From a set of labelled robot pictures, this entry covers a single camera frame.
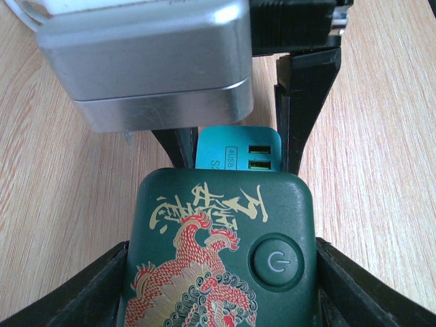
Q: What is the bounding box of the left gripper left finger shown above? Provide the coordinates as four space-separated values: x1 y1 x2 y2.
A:
1 241 129 326

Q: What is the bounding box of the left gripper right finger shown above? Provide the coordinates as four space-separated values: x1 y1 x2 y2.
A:
316 237 435 326

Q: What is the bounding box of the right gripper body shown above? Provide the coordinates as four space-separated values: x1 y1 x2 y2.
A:
249 0 353 57

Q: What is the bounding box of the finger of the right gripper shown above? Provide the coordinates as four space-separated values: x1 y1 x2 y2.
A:
152 127 198 168
275 47 341 175

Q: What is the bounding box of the teal power strip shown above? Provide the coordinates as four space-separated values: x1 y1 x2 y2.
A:
195 125 282 172

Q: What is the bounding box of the dark green dragon charger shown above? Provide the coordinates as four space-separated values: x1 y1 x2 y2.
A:
116 168 322 326

